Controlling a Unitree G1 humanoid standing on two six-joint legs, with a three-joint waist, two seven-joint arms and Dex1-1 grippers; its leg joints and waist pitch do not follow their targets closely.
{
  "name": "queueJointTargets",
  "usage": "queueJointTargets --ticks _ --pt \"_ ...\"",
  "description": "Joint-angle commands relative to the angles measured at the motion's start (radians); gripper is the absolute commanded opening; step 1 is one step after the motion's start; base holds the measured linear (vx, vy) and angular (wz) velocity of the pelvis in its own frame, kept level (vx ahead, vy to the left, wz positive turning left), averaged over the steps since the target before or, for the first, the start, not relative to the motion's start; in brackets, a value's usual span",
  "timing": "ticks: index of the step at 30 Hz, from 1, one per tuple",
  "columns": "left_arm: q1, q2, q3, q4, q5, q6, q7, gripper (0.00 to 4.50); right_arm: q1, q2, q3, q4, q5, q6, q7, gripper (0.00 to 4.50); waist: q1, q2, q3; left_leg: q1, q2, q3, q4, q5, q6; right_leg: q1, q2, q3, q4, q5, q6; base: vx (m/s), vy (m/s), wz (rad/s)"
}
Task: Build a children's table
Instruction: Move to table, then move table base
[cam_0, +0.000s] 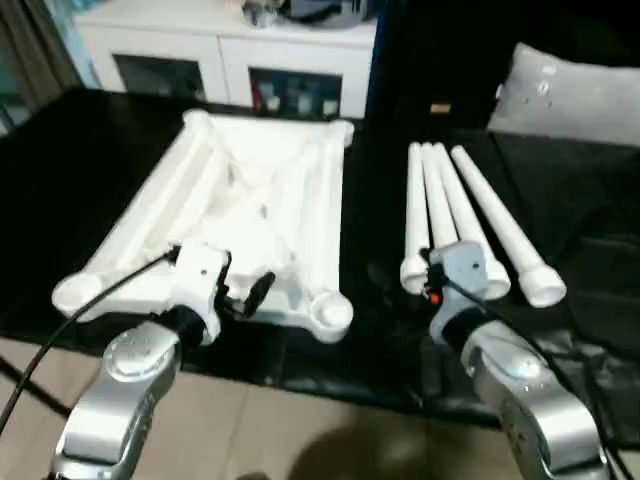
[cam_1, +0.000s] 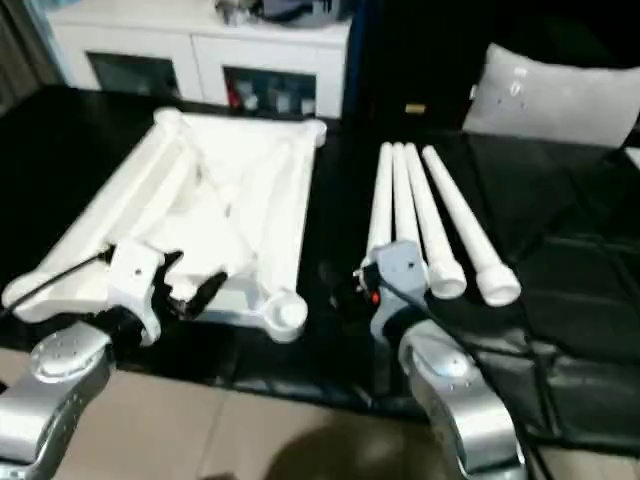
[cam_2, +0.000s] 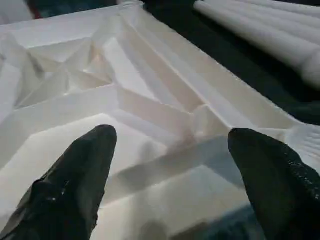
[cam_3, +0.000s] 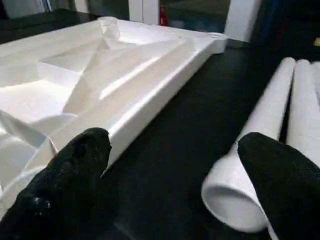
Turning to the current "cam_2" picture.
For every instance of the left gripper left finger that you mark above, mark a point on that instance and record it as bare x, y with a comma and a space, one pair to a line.
62, 200

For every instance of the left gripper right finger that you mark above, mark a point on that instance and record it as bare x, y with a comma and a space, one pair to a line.
280, 195

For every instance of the white plastic table top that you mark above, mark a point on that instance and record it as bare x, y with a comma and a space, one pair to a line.
150, 100

